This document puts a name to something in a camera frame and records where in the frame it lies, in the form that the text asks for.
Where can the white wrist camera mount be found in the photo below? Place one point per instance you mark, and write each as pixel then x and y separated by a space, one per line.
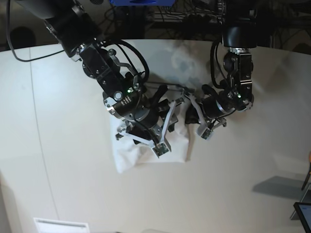
pixel 204 130
pixel 157 150

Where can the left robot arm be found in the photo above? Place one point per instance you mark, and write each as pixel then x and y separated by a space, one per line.
pixel 231 64

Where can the white T-shirt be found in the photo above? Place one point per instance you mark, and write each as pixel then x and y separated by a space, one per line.
pixel 127 154

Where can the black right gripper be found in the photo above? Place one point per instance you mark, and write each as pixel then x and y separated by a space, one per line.
pixel 150 126

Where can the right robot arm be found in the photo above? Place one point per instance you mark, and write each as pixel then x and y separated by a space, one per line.
pixel 118 67

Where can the grey tablet stand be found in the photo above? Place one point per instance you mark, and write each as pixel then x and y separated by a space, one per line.
pixel 306 198

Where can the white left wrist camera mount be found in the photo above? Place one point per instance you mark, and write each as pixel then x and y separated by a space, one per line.
pixel 204 130

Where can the dark tablet screen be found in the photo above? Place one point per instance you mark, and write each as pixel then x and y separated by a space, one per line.
pixel 303 211

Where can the white paper sheet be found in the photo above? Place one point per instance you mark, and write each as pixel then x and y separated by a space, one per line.
pixel 57 226

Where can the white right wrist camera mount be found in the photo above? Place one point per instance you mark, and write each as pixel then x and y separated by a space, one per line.
pixel 157 150

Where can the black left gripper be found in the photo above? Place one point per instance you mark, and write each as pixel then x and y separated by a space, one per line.
pixel 208 111

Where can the blue box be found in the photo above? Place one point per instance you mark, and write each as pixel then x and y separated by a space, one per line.
pixel 142 2

